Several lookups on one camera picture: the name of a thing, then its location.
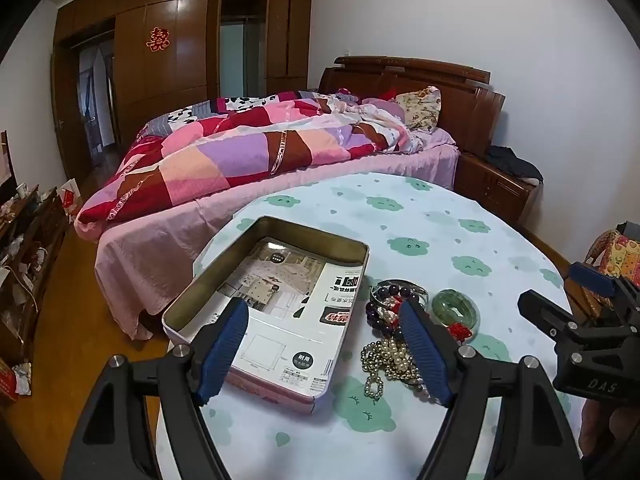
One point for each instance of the patchwork quilt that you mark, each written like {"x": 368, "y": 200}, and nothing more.
{"x": 225, "y": 160}

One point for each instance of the floral pillow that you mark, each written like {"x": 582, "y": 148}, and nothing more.
{"x": 420, "y": 107}

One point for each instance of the wooden nightstand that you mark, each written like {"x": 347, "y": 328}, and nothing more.
{"x": 495, "y": 187}

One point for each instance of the wooden door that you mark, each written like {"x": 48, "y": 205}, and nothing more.
{"x": 59, "y": 110}

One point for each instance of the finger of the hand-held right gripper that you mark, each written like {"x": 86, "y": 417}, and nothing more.
{"x": 592, "y": 277}
{"x": 545, "y": 312}

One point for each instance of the wooden tv cabinet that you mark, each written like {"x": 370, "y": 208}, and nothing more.
{"x": 45, "y": 220}

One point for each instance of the red and white bag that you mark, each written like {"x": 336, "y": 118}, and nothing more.
{"x": 70, "y": 197}

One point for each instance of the dark clothing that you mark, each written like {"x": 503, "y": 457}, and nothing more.
{"x": 515, "y": 162}

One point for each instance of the white cup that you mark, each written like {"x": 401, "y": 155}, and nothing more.
{"x": 21, "y": 191}

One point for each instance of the red knot pendant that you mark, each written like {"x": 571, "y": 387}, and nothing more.
{"x": 395, "y": 304}
{"x": 460, "y": 332}

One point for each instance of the flat screen tv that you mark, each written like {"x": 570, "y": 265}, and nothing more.
{"x": 5, "y": 160}

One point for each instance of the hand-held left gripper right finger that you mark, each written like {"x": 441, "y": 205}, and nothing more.
{"x": 422, "y": 350}

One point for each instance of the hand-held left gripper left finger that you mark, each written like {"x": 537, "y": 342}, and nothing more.
{"x": 220, "y": 352}

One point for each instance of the red paper-cut decoration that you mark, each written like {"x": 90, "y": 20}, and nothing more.
{"x": 157, "y": 40}

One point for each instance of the red cardboard box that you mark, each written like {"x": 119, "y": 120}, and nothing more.
{"x": 6, "y": 380}

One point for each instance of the pink bed sheet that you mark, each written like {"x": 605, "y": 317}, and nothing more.
{"x": 160, "y": 260}

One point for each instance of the green jade bangle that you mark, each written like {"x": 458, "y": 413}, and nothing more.
{"x": 440, "y": 305}

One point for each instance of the wooden wardrobe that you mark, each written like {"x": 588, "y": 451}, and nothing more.
{"x": 190, "y": 80}

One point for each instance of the wooden bed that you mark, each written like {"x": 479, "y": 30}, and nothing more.
{"x": 465, "y": 105}

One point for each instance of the rectangular metal tin box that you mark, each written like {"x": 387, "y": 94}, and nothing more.
{"x": 280, "y": 385}

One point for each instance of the chair with colourful cushion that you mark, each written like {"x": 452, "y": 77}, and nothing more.
{"x": 625, "y": 255}

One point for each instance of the cloud print tablecloth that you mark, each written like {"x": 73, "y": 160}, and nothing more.
{"x": 450, "y": 210}

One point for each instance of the person's right hand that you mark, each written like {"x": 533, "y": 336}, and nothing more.
{"x": 597, "y": 425}

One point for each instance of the printed paper sheet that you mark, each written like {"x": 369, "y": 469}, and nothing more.
{"x": 280, "y": 320}

